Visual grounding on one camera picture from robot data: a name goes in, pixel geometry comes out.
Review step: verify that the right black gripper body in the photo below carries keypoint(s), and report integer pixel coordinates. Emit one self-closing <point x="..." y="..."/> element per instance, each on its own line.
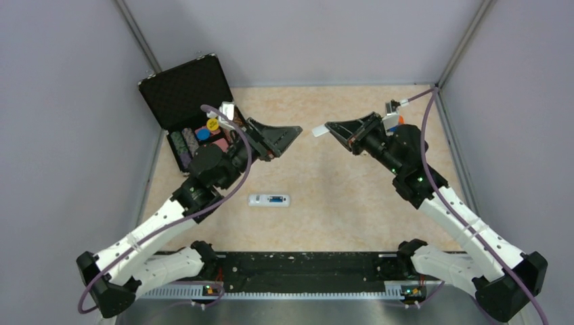
<point x="370" y="139"/>

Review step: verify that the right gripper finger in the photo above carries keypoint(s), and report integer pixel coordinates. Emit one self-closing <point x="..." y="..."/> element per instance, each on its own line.
<point x="352" y="139"/>
<point x="352" y="125"/>

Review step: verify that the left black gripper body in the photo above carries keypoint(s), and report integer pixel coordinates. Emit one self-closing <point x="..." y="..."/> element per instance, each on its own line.
<point x="252" y="138"/>

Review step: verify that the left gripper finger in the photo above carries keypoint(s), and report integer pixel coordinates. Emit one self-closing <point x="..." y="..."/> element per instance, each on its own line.
<point x="280" y="138"/>
<point x="271" y="131"/>

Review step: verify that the white battery cover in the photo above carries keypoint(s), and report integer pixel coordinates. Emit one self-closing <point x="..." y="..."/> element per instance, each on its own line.
<point x="320" y="130"/>

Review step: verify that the white remote control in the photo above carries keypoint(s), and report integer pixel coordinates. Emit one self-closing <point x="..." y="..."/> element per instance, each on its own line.
<point x="269" y="200"/>

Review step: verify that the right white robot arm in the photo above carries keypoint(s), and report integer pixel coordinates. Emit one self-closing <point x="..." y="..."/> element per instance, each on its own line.
<point x="502" y="278"/>

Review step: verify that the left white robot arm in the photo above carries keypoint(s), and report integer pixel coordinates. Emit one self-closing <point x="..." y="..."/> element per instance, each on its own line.
<point x="115" y="277"/>

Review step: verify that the orange blue toy car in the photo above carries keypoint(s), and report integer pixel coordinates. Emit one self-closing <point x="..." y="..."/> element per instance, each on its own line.
<point x="394" y="123"/>

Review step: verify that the brown poker chip stack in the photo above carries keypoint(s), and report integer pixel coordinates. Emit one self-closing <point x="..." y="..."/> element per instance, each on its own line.
<point x="239" y="118"/>

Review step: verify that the pink card deck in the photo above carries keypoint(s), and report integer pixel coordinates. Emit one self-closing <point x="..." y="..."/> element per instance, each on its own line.
<point x="221" y="143"/>

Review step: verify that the yellow poker chip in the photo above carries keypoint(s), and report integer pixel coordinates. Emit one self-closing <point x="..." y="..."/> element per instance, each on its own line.
<point x="212" y="124"/>

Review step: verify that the blue poker chip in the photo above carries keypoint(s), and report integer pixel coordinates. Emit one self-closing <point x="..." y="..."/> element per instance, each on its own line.
<point x="203" y="134"/>

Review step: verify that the purple grey chip stack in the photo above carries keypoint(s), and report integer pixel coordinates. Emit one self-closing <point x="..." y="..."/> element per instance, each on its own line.
<point x="190" y="140"/>

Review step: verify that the green poker chip stack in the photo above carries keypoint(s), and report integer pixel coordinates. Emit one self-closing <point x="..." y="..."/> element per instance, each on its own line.
<point x="182" y="152"/>

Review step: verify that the black poker chip case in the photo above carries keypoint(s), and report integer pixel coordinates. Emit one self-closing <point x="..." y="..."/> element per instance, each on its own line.
<point x="174" y="96"/>

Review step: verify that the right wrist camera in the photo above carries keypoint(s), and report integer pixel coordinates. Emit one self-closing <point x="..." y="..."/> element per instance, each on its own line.
<point x="392" y="110"/>

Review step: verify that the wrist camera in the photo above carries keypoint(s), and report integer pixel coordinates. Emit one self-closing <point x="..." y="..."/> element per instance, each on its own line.
<point x="227" y="109"/>
<point x="392" y="110"/>

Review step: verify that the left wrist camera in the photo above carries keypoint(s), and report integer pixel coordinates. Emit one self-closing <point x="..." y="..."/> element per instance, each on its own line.
<point x="227" y="109"/>

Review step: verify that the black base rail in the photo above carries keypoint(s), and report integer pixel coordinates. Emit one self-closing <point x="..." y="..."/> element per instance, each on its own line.
<point x="298" y="273"/>

